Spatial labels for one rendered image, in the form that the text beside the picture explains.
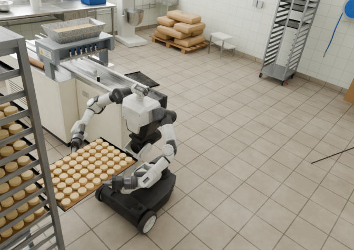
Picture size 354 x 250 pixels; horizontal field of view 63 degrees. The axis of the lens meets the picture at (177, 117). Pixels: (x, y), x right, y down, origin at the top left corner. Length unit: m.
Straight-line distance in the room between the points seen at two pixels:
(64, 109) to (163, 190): 1.34
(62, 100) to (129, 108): 1.20
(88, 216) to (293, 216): 1.92
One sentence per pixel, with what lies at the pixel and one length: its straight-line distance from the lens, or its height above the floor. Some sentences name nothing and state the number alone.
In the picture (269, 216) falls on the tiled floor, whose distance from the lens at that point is 3.04.
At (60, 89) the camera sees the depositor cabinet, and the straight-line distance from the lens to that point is 3.13.
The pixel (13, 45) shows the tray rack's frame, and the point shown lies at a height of 1.80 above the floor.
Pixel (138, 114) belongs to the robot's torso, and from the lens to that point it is 2.09.
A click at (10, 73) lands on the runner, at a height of 1.68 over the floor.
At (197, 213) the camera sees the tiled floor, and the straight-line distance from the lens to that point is 2.85.
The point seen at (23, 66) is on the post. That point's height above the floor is 1.71.
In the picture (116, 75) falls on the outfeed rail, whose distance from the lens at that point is 3.12.
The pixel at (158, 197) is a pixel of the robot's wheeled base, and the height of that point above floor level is 0.17.
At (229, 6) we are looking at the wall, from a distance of 6.81.
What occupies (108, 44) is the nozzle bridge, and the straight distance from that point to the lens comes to 3.38.
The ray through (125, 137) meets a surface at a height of 0.42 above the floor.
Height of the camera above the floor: 2.18
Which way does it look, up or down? 32 degrees down
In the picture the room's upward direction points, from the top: 6 degrees clockwise
